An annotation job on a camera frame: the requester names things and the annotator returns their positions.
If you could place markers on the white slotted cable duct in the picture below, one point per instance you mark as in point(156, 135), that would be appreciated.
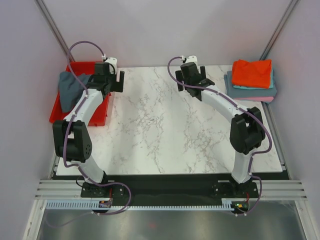
point(99, 205)

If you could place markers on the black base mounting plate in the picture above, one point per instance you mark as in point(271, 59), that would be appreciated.
point(171, 189)

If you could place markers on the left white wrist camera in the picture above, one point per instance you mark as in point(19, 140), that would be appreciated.
point(111, 60)

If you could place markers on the folded pink t-shirt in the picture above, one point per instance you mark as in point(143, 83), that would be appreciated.
point(265, 99)

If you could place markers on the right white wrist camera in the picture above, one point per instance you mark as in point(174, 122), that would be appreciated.
point(189, 59)

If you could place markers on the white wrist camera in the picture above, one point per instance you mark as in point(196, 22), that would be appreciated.
point(111, 60)
point(189, 59)

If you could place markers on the folded orange t-shirt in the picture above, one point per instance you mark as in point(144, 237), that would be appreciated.
point(255, 74)

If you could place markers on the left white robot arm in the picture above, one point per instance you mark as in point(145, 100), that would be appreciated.
point(72, 141)

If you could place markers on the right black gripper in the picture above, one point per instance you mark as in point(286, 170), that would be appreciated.
point(179, 76)

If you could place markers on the folded grey-blue t-shirt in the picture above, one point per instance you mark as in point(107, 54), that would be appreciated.
point(246, 93)

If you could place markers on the folded teal t-shirt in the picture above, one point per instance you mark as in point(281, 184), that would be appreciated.
point(271, 85)

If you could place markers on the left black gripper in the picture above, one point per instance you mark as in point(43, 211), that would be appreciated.
point(117, 87)

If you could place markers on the dark blue-grey t-shirt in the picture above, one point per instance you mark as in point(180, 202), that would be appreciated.
point(70, 91)

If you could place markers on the aluminium extrusion rail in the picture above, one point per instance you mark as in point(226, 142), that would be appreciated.
point(272, 190)

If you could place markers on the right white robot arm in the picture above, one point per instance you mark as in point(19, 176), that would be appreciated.
point(246, 124)

